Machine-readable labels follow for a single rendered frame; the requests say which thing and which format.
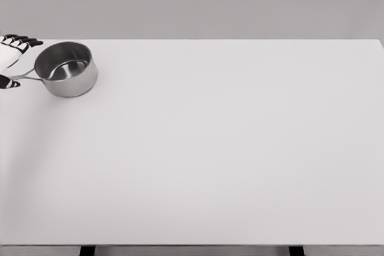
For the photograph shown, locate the stainless steel saucepan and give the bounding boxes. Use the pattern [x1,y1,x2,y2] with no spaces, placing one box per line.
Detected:
[11,41,99,98]

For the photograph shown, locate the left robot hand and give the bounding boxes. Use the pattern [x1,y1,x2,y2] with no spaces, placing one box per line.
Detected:
[0,34,44,90]

